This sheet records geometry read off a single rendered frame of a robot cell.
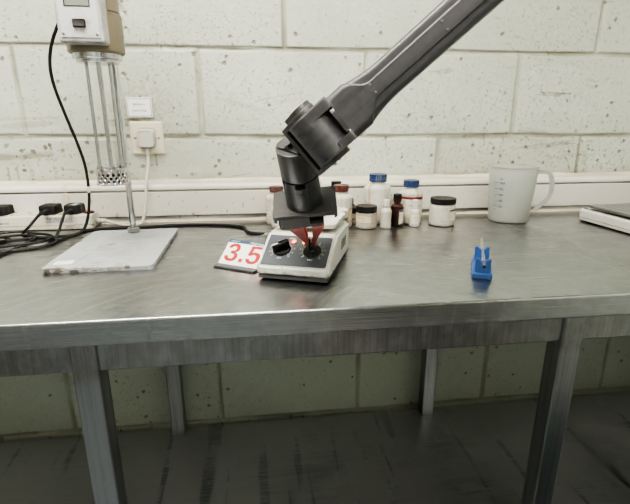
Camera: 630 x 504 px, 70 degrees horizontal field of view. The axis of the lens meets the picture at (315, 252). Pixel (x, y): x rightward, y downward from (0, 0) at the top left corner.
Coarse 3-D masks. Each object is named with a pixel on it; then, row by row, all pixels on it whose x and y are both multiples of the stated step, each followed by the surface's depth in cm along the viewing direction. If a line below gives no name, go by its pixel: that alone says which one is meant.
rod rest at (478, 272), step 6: (480, 252) 87; (486, 252) 86; (474, 258) 87; (480, 258) 87; (486, 258) 87; (474, 264) 84; (480, 264) 80; (486, 264) 79; (474, 270) 81; (480, 270) 80; (486, 270) 80; (474, 276) 80; (480, 276) 79; (486, 276) 79
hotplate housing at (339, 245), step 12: (276, 228) 86; (336, 228) 86; (336, 240) 81; (336, 252) 82; (264, 264) 79; (336, 264) 82; (264, 276) 79; (276, 276) 79; (288, 276) 78; (300, 276) 78; (312, 276) 77; (324, 276) 76
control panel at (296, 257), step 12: (276, 240) 82; (300, 240) 82; (324, 240) 81; (264, 252) 80; (300, 252) 79; (324, 252) 79; (276, 264) 78; (288, 264) 78; (300, 264) 77; (312, 264) 77; (324, 264) 77
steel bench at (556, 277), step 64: (0, 256) 93; (192, 256) 93; (384, 256) 93; (448, 256) 93; (512, 256) 93; (576, 256) 93; (0, 320) 63; (64, 320) 63; (128, 320) 64; (192, 320) 65; (256, 320) 66; (320, 320) 68; (384, 320) 69; (448, 320) 70; (512, 320) 72; (576, 320) 77; (0, 448) 134; (64, 448) 134; (128, 448) 134; (192, 448) 134; (256, 448) 134; (320, 448) 134; (384, 448) 134; (448, 448) 134; (512, 448) 134; (576, 448) 134
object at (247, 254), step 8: (232, 248) 89; (240, 248) 88; (248, 248) 87; (256, 248) 87; (224, 256) 88; (232, 256) 87; (240, 256) 87; (248, 256) 86; (256, 256) 86; (248, 264) 85; (256, 264) 84
